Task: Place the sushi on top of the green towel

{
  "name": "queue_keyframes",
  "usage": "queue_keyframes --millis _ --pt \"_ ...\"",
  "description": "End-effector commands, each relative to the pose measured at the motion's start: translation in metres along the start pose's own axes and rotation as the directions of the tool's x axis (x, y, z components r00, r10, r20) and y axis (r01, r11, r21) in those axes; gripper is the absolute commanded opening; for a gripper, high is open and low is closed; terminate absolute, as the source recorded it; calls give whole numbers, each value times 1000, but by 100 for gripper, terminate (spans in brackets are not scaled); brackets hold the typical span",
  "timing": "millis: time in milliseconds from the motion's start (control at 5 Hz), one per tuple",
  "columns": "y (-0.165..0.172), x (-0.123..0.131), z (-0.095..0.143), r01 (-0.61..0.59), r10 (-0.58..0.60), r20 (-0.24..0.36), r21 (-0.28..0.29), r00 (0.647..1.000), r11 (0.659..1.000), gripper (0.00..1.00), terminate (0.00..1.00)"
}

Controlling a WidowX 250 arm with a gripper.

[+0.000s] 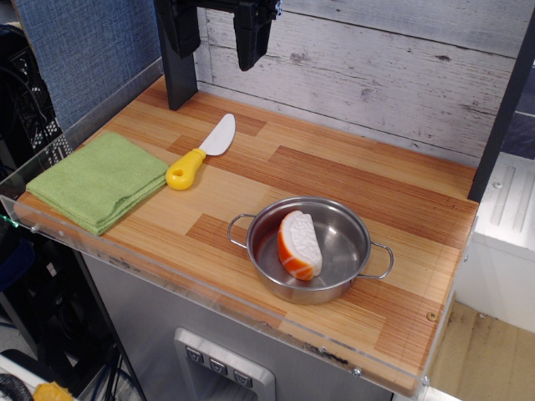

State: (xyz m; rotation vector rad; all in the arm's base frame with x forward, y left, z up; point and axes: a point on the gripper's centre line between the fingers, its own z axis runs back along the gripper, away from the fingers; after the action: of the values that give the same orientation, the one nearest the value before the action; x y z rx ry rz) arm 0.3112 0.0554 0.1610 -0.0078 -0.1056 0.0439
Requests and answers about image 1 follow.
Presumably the black crate with cables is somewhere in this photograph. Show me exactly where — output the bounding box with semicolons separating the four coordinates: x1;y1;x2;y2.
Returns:
1;23;72;179

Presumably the white orange toy sushi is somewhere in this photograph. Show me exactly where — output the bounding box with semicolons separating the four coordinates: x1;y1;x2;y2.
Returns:
277;211;323;282

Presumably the white metal side unit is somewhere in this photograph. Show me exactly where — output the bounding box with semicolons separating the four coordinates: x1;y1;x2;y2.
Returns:
453;153;534;332

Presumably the small steel pot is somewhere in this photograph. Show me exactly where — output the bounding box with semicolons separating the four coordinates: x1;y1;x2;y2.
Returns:
240;196;377;304

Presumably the yellow object bottom left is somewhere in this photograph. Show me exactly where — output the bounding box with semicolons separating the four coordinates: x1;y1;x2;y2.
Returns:
33;382;74;401

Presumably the yellow handled toy knife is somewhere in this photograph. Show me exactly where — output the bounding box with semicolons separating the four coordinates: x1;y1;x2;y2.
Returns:
166;114;236;190

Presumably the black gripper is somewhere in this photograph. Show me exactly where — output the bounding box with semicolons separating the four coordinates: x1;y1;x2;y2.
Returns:
155;0;283;71

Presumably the steel cabinet with dispenser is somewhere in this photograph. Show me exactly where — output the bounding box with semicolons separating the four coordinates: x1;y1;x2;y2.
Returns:
84;256;393;400

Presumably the dark right frame post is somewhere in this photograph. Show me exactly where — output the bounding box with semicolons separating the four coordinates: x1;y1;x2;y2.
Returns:
467;13;534;202

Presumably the dark left frame post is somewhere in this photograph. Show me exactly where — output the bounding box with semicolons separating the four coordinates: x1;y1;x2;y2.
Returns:
154;2;197;110

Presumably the green folded cloth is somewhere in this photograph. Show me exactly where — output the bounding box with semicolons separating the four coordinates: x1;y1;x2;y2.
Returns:
26;132;167;236

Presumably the dark frame post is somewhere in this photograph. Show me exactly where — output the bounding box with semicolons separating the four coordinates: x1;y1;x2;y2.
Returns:
154;2;197;110
467;13;534;202

